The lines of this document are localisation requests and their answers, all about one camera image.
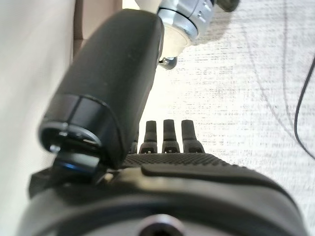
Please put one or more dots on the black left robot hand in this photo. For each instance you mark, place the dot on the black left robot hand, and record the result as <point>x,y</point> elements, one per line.
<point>110,73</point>

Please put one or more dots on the silver left robot leg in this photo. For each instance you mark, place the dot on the silver left robot leg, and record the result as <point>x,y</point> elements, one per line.
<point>187,14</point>

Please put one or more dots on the grey streaked rug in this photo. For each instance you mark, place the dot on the grey streaked rug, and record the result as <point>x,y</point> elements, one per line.
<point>233,98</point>

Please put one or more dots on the tan upholstered bed frame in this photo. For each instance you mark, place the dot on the tan upholstered bed frame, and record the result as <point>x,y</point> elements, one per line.
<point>88,19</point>

